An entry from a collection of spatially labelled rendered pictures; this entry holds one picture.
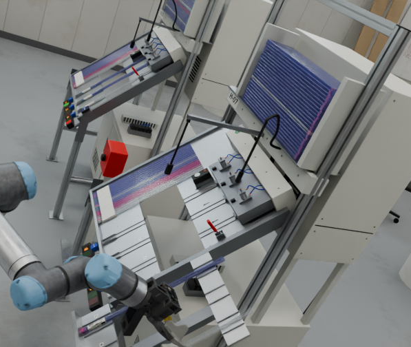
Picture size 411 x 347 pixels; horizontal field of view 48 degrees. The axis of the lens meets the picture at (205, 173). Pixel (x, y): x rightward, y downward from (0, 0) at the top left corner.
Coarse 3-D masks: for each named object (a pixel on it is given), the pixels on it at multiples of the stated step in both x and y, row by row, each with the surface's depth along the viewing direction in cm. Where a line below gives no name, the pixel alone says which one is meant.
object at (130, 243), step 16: (112, 224) 194; (128, 224) 190; (144, 224) 186; (112, 240) 186; (128, 240) 183; (144, 240) 180; (112, 256) 179; (128, 256) 176; (144, 256) 173; (144, 272) 168
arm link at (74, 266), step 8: (72, 256) 118; (80, 256) 117; (64, 264) 110; (72, 264) 110; (80, 264) 111; (72, 272) 109; (80, 272) 110; (72, 280) 108; (80, 280) 109; (72, 288) 108; (80, 288) 111; (88, 288) 112
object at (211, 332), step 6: (246, 312) 132; (252, 312) 132; (234, 318) 132; (240, 318) 132; (222, 324) 132; (228, 324) 132; (210, 330) 132; (216, 330) 131; (198, 336) 132; (204, 336) 131; (186, 342) 131; (192, 342) 131
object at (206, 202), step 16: (224, 128) 215; (192, 144) 215; (208, 144) 211; (224, 144) 206; (208, 160) 202; (192, 192) 190; (208, 192) 187; (192, 208) 183; (208, 208) 180; (224, 208) 177; (208, 224) 173; (224, 224) 170; (240, 224) 168; (208, 240) 168
